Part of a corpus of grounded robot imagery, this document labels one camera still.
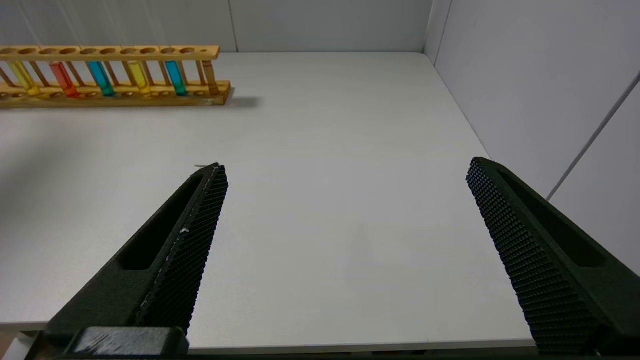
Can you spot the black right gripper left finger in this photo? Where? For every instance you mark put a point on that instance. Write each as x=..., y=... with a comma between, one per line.
x=185, y=260

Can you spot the yellow pigment glass test tube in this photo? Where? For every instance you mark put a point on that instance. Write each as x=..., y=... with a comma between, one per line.
x=140, y=77
x=27, y=80

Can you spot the teal pigment glass test tube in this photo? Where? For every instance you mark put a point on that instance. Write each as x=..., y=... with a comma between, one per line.
x=102, y=80
x=176, y=79

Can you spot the wooden test tube rack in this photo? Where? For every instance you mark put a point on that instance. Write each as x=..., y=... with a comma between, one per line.
x=212, y=52

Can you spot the red pigment glass test tube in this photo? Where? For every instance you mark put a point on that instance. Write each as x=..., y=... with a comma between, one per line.
x=65, y=80

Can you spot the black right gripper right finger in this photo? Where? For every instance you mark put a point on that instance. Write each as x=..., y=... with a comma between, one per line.
x=550, y=280

